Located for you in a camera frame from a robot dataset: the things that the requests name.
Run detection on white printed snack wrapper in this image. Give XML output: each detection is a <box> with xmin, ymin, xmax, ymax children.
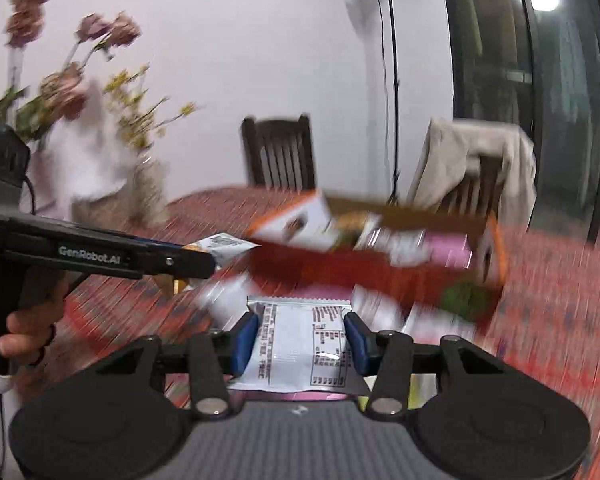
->
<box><xmin>227</xmin><ymin>296</ymin><xmax>373</xmax><ymax>393</ymax></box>

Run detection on black framed glass door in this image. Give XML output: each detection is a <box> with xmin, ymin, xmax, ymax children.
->
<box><xmin>440</xmin><ymin>0</ymin><xmax>600</xmax><ymax>246</ymax></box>

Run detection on small white orange snack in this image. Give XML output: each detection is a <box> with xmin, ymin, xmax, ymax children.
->
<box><xmin>157</xmin><ymin>232</ymin><xmax>262</xmax><ymax>295</ymax></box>

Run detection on person's left hand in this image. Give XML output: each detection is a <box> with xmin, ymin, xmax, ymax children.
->
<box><xmin>0</xmin><ymin>277</ymin><xmax>70</xmax><ymax>365</ymax></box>

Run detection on dark wooden chair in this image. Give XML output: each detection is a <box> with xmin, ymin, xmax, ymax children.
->
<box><xmin>440</xmin><ymin>155</ymin><xmax>505</xmax><ymax>217</ymax></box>
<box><xmin>241</xmin><ymin>115</ymin><xmax>316</xmax><ymax>191</ymax></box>

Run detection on pink dried flowers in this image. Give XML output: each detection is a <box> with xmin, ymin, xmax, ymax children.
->
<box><xmin>0</xmin><ymin>0</ymin><xmax>143</xmax><ymax>141</ymax></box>

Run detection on red cardboard box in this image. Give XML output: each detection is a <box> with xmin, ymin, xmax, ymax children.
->
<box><xmin>245</xmin><ymin>190</ymin><xmax>508</xmax><ymax>333</ymax></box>

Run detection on yellow flower sprigs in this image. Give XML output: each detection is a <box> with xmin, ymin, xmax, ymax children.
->
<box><xmin>102</xmin><ymin>65</ymin><xmax>198</xmax><ymax>153</ymax></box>

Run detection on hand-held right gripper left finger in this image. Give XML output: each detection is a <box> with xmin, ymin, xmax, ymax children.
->
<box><xmin>95</xmin><ymin>312</ymin><xmax>260</xmax><ymax>420</ymax></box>

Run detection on small floral vase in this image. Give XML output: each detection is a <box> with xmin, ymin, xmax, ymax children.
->
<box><xmin>132</xmin><ymin>157</ymin><xmax>169</xmax><ymax>224</ymax></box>

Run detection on patterned red tablecloth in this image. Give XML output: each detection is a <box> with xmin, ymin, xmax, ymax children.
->
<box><xmin>25</xmin><ymin>187</ymin><xmax>600</xmax><ymax>480</ymax></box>

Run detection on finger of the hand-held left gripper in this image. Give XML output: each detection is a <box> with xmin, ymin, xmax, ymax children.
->
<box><xmin>140</xmin><ymin>241</ymin><xmax>217</xmax><ymax>293</ymax></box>

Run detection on pile of snack packets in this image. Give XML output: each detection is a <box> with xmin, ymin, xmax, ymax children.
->
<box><xmin>200</xmin><ymin>210</ymin><xmax>481</xmax><ymax>401</ymax></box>

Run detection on black floor lamp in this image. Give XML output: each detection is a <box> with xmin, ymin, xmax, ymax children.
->
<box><xmin>369</xmin><ymin>0</ymin><xmax>406</xmax><ymax>206</ymax></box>

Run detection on beige jacket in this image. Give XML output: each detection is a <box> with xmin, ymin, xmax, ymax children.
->
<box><xmin>409</xmin><ymin>117</ymin><xmax>537</xmax><ymax>223</ymax></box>

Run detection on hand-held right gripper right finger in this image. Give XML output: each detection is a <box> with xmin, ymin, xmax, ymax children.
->
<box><xmin>343</xmin><ymin>312</ymin><xmax>506</xmax><ymax>418</ymax></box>

